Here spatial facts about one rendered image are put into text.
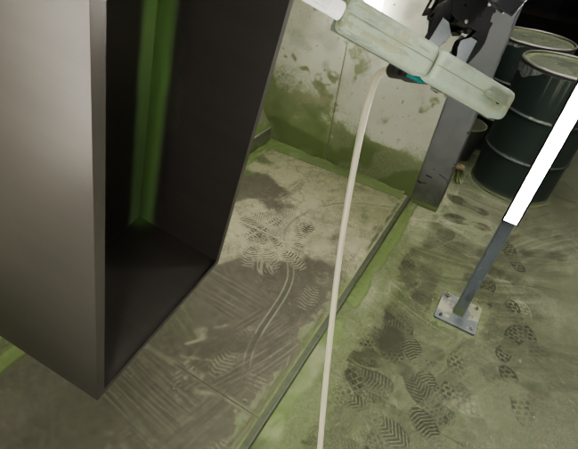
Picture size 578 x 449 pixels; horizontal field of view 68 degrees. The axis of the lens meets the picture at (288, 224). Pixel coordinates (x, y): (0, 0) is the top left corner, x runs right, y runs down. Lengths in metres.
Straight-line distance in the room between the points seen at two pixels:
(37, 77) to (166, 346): 1.40
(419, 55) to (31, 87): 0.53
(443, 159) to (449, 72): 2.09
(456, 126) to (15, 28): 2.35
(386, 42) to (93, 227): 0.52
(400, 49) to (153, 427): 1.45
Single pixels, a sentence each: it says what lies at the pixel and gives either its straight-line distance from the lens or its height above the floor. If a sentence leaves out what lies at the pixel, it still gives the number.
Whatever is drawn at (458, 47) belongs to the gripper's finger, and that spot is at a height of 1.40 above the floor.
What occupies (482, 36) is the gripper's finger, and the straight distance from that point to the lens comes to 0.79.
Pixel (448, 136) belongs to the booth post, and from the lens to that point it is 2.72.
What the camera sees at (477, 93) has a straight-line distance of 0.74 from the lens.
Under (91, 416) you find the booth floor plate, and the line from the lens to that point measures 1.78.
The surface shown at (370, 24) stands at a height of 1.44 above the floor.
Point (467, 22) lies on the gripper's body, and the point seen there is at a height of 1.44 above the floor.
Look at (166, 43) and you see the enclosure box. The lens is 1.28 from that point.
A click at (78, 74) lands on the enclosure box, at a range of 0.59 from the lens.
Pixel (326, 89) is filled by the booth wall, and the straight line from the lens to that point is 2.89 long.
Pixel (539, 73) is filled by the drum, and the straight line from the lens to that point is 3.10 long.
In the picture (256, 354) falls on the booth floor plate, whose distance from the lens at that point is 1.85.
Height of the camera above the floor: 1.57
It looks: 39 degrees down
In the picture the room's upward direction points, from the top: 8 degrees clockwise
